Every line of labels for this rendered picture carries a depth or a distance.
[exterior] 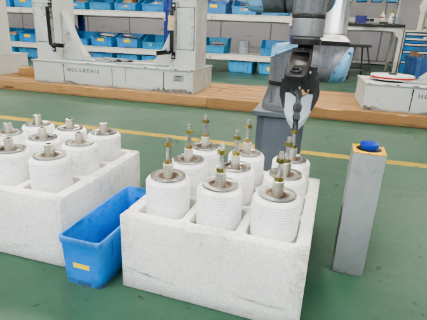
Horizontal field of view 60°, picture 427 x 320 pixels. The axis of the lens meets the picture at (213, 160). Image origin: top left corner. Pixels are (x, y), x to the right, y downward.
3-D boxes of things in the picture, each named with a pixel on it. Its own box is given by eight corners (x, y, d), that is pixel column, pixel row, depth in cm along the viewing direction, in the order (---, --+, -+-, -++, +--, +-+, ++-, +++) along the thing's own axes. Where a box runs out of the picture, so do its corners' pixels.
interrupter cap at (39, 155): (47, 150, 93) (47, 147, 93) (73, 153, 91) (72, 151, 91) (25, 159, 86) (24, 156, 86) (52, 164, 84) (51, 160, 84)
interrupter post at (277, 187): (277, 192, 74) (279, 177, 73) (285, 197, 72) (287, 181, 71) (268, 194, 73) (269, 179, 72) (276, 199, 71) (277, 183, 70)
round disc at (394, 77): (366, 77, 287) (368, 70, 285) (408, 80, 280) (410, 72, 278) (372, 81, 259) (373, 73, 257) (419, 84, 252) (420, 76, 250)
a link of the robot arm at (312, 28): (325, 18, 80) (287, 17, 82) (322, 40, 81) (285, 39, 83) (325, 20, 86) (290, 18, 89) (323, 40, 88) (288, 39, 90)
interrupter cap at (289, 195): (279, 185, 78) (279, 183, 77) (304, 200, 71) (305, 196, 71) (250, 192, 74) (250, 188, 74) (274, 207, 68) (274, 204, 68)
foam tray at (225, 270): (187, 211, 118) (188, 159, 112) (311, 235, 107) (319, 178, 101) (122, 285, 83) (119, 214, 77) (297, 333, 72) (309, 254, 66)
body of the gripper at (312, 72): (316, 89, 93) (323, 39, 89) (315, 94, 85) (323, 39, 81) (286, 86, 95) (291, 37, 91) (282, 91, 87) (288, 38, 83)
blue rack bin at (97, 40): (106, 45, 625) (105, 32, 618) (126, 46, 616) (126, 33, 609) (89, 46, 579) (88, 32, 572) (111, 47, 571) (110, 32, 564)
